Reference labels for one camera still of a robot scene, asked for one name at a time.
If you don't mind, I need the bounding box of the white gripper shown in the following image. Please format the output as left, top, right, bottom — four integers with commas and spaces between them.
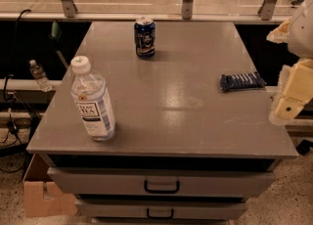
266, 1, 313, 126

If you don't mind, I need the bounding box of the clear plastic water bottle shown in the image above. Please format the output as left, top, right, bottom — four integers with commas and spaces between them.
70, 56, 115, 141

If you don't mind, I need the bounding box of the blue pepsi can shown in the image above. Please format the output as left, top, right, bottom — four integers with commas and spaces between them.
134, 17, 156, 59

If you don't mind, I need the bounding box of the small background water bottle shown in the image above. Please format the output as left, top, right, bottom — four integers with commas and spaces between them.
29, 60, 52, 92

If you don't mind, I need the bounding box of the blue snack bar wrapper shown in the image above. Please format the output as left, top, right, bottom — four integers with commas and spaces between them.
220, 71, 266, 92

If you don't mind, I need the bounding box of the grey drawer cabinet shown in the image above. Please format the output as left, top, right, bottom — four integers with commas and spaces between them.
28, 22, 296, 225

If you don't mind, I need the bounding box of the lower grey drawer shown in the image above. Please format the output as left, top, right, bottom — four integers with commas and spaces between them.
75, 200, 246, 220

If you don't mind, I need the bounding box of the grey drawer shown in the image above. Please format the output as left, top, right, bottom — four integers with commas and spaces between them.
48, 167, 275, 198
75, 200, 246, 220

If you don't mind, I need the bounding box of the upper grey drawer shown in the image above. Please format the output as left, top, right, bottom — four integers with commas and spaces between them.
48, 167, 275, 198

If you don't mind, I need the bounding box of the cardboard box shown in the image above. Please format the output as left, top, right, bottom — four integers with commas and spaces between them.
22, 155, 77, 218

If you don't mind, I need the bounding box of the green handled tool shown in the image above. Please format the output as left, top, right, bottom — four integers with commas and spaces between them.
49, 21, 68, 68

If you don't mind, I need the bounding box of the black cable on floor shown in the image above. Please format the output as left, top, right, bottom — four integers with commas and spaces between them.
0, 8, 37, 174

